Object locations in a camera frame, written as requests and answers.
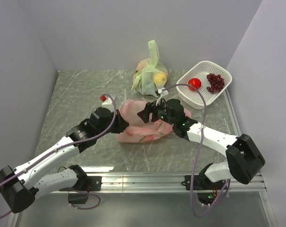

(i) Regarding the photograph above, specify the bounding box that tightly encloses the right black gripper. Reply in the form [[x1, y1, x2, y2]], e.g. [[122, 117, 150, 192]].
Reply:
[[137, 97, 176, 126]]

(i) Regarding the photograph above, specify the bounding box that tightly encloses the pink plastic bag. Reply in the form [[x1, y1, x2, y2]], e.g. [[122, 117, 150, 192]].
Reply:
[[116, 99, 193, 144]]

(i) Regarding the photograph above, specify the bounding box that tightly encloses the red apple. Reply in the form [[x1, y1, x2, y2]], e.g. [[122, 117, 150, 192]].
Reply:
[[188, 78, 201, 91]]

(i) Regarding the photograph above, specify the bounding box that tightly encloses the dark red grape bunch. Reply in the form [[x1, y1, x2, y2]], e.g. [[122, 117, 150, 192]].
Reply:
[[207, 73, 225, 94]]

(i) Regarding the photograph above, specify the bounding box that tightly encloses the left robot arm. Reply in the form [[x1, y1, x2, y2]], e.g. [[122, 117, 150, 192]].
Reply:
[[0, 107, 129, 213]]

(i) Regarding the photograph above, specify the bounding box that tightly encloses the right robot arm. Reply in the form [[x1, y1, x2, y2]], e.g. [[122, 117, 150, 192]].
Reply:
[[137, 99, 266, 189]]

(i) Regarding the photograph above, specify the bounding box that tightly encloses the yellow fruit in green bag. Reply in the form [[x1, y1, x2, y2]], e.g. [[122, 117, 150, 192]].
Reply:
[[152, 73, 167, 86]]

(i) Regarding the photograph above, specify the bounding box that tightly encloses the green plastic bag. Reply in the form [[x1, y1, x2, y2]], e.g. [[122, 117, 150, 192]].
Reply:
[[131, 40, 168, 97]]

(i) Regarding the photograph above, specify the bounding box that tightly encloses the orange fruit in green bag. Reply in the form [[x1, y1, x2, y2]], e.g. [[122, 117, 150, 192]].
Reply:
[[135, 58, 151, 74]]

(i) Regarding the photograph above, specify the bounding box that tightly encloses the white perforated plastic basket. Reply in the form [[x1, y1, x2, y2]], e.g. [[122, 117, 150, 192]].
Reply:
[[176, 61, 233, 110]]

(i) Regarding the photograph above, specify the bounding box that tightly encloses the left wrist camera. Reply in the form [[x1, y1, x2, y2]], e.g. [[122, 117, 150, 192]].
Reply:
[[100, 95, 113, 106]]

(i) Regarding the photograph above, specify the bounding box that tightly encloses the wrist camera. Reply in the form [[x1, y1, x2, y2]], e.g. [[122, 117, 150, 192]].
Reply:
[[100, 95, 113, 106], [156, 87, 169, 105]]

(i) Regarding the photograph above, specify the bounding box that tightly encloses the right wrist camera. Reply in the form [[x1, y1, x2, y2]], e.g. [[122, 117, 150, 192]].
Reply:
[[156, 87, 169, 105]]

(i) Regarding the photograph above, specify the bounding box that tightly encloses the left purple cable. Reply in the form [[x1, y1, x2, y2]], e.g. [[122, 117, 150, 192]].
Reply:
[[0, 94, 117, 219]]

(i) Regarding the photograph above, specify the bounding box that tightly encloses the purple cable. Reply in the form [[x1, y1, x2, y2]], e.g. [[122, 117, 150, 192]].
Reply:
[[161, 84, 231, 218], [0, 94, 117, 219]]

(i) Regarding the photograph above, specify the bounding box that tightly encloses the aluminium front rail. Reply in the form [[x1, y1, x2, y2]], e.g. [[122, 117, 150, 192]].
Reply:
[[50, 172, 268, 194]]

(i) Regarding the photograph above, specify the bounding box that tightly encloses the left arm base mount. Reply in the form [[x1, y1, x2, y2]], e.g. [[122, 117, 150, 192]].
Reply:
[[68, 176, 102, 207]]

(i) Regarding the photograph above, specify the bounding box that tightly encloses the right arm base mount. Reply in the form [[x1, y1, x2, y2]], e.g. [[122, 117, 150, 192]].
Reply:
[[181, 175, 230, 208]]

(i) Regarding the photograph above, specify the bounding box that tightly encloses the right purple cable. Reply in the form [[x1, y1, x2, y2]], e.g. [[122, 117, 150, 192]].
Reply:
[[161, 84, 231, 218]]

